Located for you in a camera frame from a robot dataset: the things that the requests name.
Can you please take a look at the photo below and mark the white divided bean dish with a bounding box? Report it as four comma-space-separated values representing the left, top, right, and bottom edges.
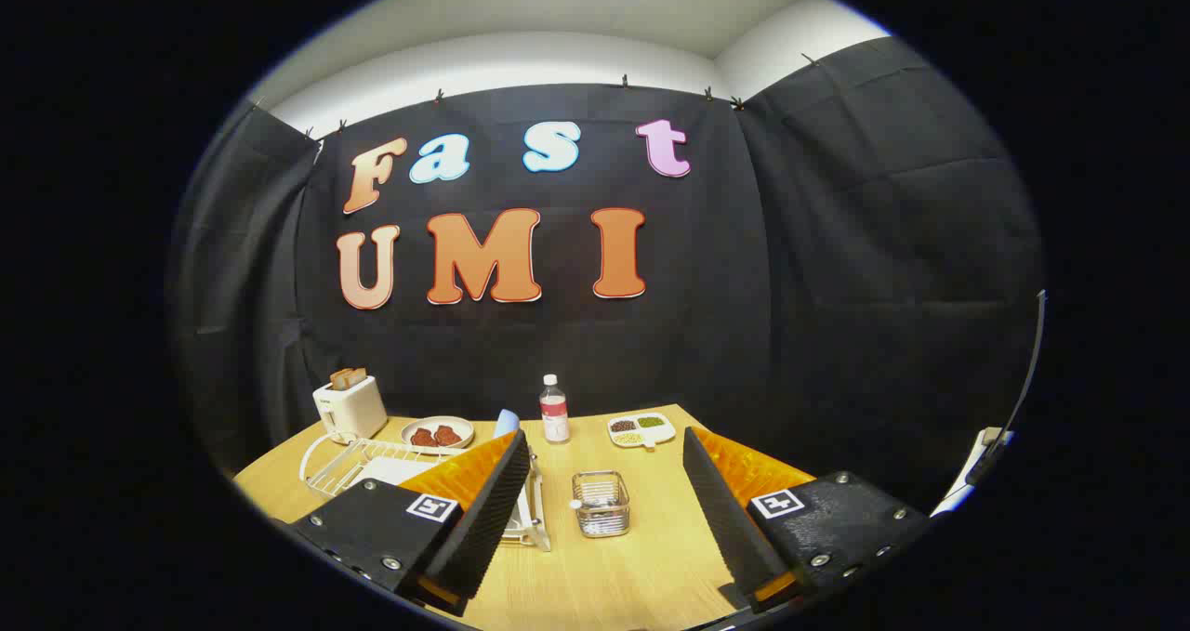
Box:
607, 413, 677, 450

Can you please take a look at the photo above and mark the white wire dish rack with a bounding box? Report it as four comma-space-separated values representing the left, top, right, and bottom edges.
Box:
299, 432, 551, 552

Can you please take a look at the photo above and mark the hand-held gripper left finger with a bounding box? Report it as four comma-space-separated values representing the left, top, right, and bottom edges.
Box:
290, 429, 533, 618

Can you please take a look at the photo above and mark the white drip tray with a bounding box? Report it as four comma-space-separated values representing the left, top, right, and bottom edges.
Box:
358, 456, 438, 488

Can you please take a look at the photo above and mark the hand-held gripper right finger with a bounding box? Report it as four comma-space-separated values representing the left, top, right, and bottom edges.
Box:
683, 425, 931, 613

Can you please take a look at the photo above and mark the white object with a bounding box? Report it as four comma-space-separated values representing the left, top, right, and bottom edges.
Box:
930, 427, 1014, 519

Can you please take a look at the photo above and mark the white toaster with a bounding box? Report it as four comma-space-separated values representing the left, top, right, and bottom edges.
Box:
312, 375, 389, 443

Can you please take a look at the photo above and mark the metal wire basket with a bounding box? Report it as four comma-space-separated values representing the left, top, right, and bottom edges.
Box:
571, 471, 631, 539

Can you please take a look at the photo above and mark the clear bottle red label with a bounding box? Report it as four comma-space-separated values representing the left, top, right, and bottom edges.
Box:
540, 375, 571, 444

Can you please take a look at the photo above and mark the beige round plate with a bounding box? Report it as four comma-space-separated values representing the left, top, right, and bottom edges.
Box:
401, 415, 475, 450

